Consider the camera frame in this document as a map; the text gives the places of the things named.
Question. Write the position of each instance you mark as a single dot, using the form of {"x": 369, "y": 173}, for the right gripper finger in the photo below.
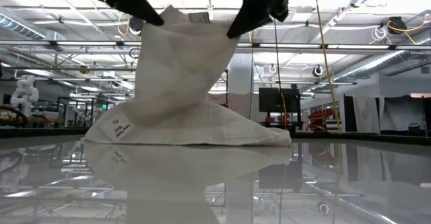
{"x": 252, "y": 17}

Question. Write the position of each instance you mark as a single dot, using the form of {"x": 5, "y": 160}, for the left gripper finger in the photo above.
{"x": 141, "y": 10}

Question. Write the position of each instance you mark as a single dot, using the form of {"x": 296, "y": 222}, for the white plaid kitchen towel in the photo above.
{"x": 175, "y": 82}

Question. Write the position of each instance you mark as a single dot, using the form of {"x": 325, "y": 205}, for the long ceiling light bar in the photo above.
{"x": 336, "y": 83}
{"x": 286, "y": 45}

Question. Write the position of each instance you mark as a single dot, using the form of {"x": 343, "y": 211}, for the pale pink curtain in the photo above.
{"x": 235, "y": 104}

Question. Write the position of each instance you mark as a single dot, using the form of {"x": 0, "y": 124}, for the white hanging cloth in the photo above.
{"x": 367, "y": 114}

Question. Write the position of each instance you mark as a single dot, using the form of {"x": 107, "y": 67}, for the grey hanging cloth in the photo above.
{"x": 402, "y": 111}

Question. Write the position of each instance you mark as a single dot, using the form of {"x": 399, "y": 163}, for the pink lit panel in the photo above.
{"x": 421, "y": 95}

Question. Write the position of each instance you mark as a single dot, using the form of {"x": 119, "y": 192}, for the black bucket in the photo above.
{"x": 414, "y": 130}

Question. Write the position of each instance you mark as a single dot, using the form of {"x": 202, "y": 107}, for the black metal stand frame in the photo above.
{"x": 226, "y": 82}

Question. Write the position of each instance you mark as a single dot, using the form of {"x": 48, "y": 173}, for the silver ventilation duct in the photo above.
{"x": 20, "y": 25}
{"x": 377, "y": 62}

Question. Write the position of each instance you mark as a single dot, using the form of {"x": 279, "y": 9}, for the black metal cage frame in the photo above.
{"x": 74, "y": 98}

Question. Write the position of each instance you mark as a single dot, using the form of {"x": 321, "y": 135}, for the red metal frame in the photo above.
{"x": 321, "y": 114}

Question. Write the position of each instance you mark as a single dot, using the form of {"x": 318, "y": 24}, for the black table frame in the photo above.
{"x": 370, "y": 138}

